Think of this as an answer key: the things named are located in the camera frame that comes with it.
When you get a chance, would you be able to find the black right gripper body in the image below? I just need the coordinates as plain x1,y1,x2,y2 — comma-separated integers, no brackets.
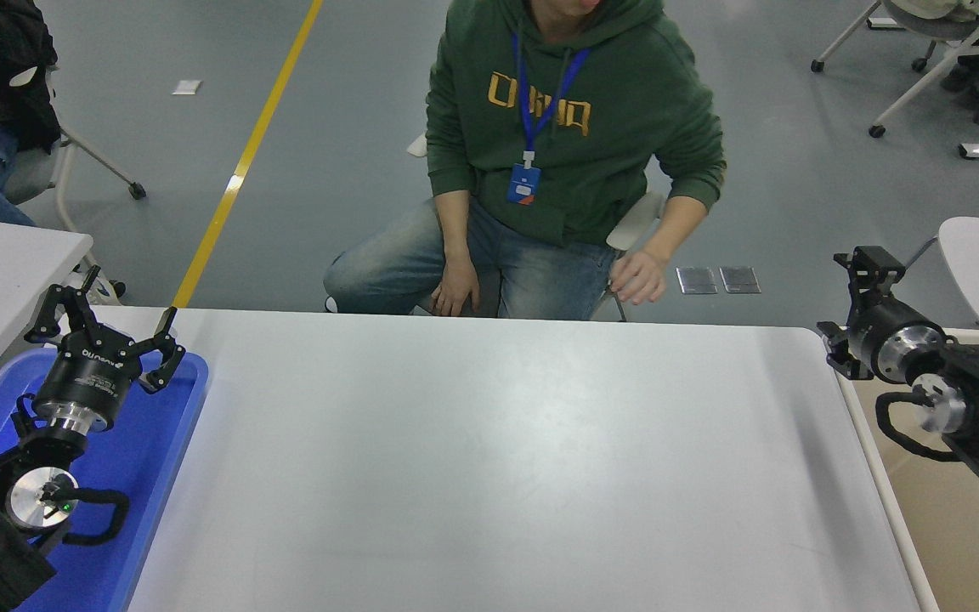
846,295,937,382

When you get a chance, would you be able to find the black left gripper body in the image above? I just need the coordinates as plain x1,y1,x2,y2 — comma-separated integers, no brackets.
35,337,144,424

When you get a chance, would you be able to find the person's left hand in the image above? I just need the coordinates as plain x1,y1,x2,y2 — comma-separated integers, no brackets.
608,249,669,306

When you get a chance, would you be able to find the person's right hand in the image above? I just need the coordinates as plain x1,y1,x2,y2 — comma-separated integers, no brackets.
430,258,482,318

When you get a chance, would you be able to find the blue plastic tray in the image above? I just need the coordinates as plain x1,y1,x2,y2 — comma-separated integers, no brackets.
0,347,210,612

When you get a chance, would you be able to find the metal floor outlet plate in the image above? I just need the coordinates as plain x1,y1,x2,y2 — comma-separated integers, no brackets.
719,265,761,294
676,266,718,295

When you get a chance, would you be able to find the grey white office chair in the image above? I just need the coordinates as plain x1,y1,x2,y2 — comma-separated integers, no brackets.
3,64,147,305
406,132,669,322
812,0,979,139

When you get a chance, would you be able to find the large pale bin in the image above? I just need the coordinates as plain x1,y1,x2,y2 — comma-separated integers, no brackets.
823,326,979,612

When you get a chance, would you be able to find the yellow floor tape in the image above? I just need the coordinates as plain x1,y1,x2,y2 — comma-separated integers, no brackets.
171,0,325,309

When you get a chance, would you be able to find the blue lanyard badge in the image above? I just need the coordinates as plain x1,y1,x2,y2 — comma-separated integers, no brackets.
511,34,591,207

